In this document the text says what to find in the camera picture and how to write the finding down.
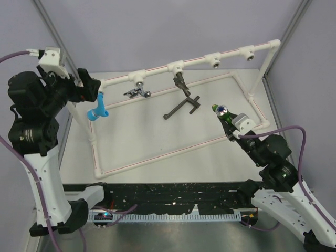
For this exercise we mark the white slotted cable duct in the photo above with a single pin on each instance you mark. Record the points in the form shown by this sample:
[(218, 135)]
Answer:
[(102, 217)]

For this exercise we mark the chrome metal faucet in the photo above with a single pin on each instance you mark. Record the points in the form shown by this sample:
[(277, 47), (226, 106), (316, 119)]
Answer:
[(137, 91)]

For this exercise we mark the white PVC pipe frame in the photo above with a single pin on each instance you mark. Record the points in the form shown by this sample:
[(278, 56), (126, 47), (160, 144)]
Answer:
[(176, 68)]

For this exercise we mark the dark grey installed faucet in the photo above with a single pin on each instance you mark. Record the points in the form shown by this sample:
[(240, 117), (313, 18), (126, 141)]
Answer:
[(180, 83)]

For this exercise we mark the left aluminium corner post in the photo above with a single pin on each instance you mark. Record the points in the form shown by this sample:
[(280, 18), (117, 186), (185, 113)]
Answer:
[(42, 12)]

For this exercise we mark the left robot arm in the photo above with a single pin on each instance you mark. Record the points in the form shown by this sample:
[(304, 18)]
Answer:
[(37, 100)]

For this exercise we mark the green plastic faucet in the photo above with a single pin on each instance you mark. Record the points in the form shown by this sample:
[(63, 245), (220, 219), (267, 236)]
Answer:
[(222, 111)]

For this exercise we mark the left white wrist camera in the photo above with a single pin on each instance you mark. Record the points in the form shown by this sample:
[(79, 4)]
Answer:
[(53, 60)]

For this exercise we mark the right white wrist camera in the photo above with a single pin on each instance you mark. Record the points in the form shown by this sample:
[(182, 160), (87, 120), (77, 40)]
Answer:
[(243, 125)]

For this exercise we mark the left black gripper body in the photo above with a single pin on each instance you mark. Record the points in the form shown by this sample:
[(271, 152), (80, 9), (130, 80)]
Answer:
[(67, 88)]

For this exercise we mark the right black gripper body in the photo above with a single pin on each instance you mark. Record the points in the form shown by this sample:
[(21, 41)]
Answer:
[(249, 144)]

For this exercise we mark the blue plastic faucet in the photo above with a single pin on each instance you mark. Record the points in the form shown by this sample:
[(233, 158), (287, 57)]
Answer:
[(99, 111)]

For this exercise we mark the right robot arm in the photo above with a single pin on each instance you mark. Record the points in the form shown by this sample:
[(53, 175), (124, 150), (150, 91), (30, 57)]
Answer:
[(306, 218)]

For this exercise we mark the right aluminium corner post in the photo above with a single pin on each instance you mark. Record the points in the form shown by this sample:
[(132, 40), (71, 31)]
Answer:
[(290, 29)]

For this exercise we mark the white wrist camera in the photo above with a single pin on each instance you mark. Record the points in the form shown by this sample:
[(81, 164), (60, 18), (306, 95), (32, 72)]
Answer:
[(243, 125), (53, 60)]

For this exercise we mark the black speckled base plate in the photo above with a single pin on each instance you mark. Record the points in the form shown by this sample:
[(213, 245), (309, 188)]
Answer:
[(181, 198)]

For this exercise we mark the aluminium corner post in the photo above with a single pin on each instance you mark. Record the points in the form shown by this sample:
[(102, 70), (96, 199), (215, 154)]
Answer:
[(42, 12), (290, 29)]

